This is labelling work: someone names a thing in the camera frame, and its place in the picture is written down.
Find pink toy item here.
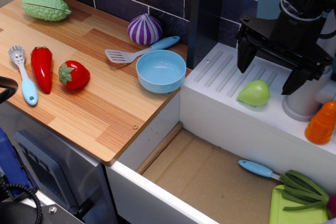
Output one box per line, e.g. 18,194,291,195
327,195,336,219

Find black curved tube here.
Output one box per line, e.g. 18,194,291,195
0,76,18,103

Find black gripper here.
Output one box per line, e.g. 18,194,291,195
236,10,333,95

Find light blue bowl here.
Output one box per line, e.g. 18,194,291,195
136,50,186,94

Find grey pasta spoon blue handle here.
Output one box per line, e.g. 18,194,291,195
8,45,38,106

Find lime green cutting board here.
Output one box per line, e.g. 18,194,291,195
268,185,329,224

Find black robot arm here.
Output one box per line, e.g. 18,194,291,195
236,0,335,95

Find blue handled utensil in sink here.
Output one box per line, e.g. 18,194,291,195
238,160,280,181

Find green toy pear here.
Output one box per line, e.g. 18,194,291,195
236,80,270,106

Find grey toy faucet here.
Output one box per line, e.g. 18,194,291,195
282,10,335,121

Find black cable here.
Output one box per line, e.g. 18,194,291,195
0,176,43,224

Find grey spatula blue handle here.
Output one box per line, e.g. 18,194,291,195
105,36,181,64

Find purple striped toy onion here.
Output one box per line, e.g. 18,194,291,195
128,13,163,45

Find red toy chili pepper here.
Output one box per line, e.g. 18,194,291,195
30,47,53,94

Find blue clamp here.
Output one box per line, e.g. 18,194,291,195
1,129,38,202

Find orange toy carrot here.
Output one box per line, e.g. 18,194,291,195
304,101,335,145

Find red toy strawberry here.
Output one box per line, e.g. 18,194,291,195
58,60,91,89

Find green toy bitter gourd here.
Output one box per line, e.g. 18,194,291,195
20,0,71,22

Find grey toy oven door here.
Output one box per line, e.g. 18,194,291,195
14,130,104,223

